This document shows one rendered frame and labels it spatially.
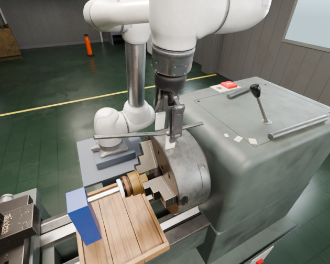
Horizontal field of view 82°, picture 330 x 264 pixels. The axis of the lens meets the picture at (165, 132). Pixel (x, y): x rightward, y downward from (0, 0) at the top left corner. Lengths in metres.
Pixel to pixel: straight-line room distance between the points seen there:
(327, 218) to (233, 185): 1.78
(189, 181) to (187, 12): 0.46
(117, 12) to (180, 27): 0.34
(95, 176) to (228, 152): 0.85
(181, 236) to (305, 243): 1.42
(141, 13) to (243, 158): 0.51
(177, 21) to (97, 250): 0.77
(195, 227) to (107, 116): 0.73
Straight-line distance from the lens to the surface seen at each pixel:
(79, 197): 0.70
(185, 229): 0.87
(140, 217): 0.88
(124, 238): 0.85
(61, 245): 0.98
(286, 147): 0.72
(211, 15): 0.40
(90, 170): 1.28
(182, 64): 0.41
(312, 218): 2.30
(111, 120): 1.14
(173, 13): 0.36
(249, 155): 0.62
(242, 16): 0.46
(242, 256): 1.24
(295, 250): 2.04
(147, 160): 0.71
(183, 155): 0.62
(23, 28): 8.58
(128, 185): 0.69
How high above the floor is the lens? 1.65
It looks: 37 degrees down
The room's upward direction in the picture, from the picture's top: straight up
